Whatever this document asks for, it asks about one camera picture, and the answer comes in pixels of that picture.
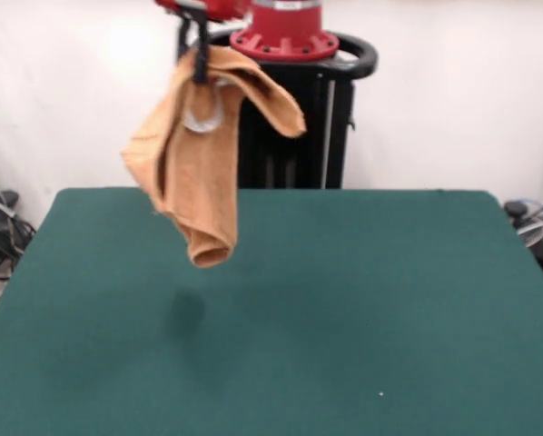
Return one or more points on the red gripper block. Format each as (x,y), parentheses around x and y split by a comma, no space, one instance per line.
(226,6)

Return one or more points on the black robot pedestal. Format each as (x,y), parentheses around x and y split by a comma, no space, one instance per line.
(299,136)

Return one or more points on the tan terry towel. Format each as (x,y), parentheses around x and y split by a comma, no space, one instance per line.
(199,191)

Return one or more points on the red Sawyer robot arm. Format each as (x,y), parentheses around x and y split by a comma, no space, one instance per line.
(289,27)

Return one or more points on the dark green table cloth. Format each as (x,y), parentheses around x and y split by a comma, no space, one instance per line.
(344,295)

